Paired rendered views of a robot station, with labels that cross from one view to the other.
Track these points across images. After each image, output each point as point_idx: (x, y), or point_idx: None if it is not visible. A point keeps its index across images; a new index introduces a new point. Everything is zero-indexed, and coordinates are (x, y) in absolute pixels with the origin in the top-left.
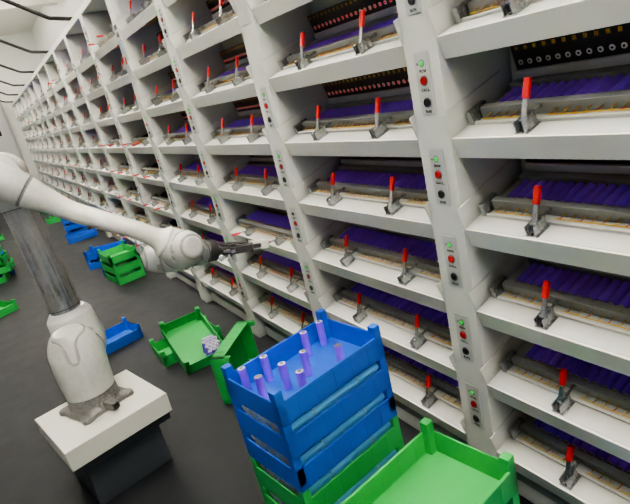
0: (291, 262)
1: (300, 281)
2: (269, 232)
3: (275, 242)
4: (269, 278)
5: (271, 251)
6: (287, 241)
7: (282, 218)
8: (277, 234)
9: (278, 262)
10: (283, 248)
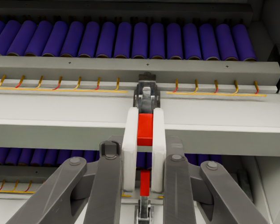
0: (54, 149)
1: (137, 190)
2: (24, 81)
3: (138, 112)
4: (2, 214)
5: (76, 146)
6: (173, 98)
7: (42, 29)
8: (85, 82)
9: (0, 159)
10: (201, 126)
